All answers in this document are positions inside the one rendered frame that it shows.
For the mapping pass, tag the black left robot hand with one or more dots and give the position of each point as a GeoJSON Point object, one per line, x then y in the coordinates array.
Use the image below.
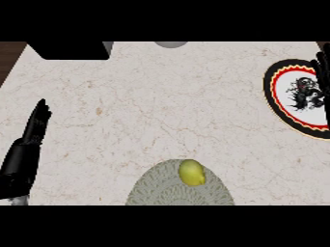
{"type": "Point", "coordinates": [20, 160]}

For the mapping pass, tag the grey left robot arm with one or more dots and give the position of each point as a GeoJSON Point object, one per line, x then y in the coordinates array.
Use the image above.
{"type": "Point", "coordinates": [20, 201]}

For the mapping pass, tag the white plate with black rim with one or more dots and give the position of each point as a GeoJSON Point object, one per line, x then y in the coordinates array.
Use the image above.
{"type": "Point", "coordinates": [297, 96]}

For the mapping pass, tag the grey woven round placemat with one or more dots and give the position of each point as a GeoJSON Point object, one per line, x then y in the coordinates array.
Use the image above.
{"type": "Point", "coordinates": [163, 189]}

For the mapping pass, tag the yellow-green cupcake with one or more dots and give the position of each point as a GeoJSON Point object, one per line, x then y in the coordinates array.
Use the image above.
{"type": "Point", "coordinates": [192, 172]}

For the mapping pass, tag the black box appliance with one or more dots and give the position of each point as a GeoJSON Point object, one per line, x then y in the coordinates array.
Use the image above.
{"type": "Point", "coordinates": [71, 49]}

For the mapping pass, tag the grey round object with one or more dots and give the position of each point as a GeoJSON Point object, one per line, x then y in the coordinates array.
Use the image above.
{"type": "Point", "coordinates": [172, 44]}

